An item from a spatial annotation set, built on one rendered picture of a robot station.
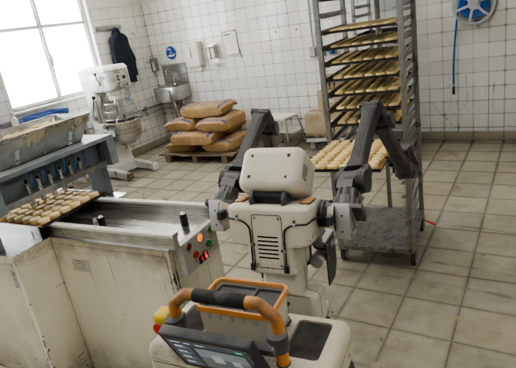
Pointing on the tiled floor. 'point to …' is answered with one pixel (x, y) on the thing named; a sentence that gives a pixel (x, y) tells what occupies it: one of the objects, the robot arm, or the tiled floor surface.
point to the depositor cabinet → (38, 306)
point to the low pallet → (201, 155)
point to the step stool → (288, 126)
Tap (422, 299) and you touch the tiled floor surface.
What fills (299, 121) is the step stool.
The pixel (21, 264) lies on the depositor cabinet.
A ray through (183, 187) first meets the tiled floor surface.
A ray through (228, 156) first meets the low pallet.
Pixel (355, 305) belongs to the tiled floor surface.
